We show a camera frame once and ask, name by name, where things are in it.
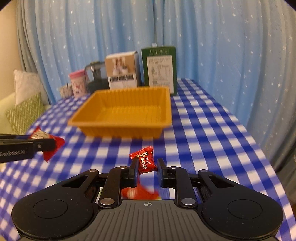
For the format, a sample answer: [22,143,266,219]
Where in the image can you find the red candy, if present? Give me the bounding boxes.
[129,146,157,175]

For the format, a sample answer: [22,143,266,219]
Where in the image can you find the green zigzag cushion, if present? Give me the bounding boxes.
[4,93,46,135]

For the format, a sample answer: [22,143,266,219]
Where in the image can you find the blue star-patterned curtain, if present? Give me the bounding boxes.
[16,1,295,171]

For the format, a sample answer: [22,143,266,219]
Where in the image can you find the small patterned ceramic cup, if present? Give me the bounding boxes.
[59,83,73,98]

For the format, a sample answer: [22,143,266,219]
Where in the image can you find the white humidifier product box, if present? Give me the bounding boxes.
[105,51,142,90]

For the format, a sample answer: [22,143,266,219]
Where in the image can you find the red snack wrapper below gripper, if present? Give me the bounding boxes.
[121,184,162,200]

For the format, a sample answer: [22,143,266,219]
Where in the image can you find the white lace cushion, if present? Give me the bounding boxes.
[13,69,49,105]

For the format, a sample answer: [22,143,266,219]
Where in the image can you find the green blue carton box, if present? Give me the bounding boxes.
[141,46,177,95]

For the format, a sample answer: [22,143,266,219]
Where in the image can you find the orange plastic tray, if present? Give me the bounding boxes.
[68,87,172,139]

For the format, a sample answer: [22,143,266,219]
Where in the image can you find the blue white checkered tablecloth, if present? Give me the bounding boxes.
[1,79,295,240]

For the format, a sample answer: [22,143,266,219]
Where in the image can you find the pink Hello Kitty cup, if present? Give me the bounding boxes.
[69,69,88,97]

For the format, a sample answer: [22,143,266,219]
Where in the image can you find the red silver snack packet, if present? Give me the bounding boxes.
[29,126,65,162]

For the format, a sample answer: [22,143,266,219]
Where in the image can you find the dark green glass jar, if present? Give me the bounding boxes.
[85,61,109,94]

